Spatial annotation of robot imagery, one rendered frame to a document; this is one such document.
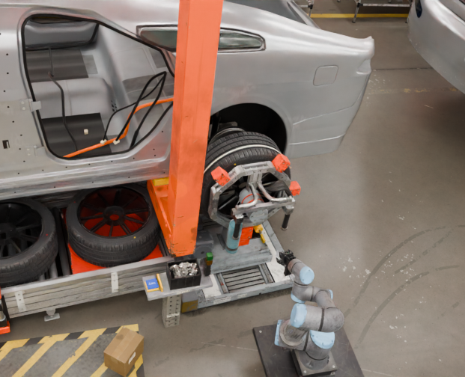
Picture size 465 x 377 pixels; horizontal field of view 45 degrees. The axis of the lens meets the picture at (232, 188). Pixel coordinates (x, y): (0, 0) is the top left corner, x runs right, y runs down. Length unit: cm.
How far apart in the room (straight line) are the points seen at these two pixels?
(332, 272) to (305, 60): 173
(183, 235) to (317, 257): 141
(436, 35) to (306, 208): 202
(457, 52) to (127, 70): 289
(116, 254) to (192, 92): 145
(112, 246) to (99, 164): 55
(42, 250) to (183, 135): 135
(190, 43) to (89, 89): 182
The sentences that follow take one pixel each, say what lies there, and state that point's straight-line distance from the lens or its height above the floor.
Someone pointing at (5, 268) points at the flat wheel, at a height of 49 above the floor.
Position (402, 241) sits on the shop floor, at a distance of 503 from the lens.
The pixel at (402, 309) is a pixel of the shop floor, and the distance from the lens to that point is 456.
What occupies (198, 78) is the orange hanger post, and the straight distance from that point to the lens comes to 285.
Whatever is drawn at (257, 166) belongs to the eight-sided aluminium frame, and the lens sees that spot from 360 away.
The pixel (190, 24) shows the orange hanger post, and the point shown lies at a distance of 268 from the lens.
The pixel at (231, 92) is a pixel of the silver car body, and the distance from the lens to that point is 365.
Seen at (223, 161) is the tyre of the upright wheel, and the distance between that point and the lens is 355.
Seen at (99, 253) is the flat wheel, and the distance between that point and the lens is 392.
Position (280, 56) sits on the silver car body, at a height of 164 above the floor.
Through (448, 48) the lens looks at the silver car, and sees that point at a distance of 560.
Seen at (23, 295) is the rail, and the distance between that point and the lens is 389.
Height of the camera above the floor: 344
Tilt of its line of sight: 43 degrees down
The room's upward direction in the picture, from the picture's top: 9 degrees clockwise
